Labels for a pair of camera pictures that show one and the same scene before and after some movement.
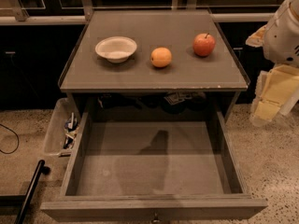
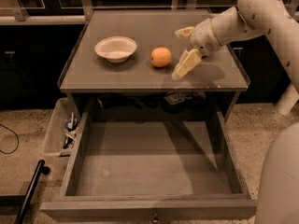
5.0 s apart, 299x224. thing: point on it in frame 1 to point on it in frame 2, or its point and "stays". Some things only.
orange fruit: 161,57 stays
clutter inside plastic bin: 71,128 stays
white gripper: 282,39 to 202,36
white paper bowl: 116,49 stays
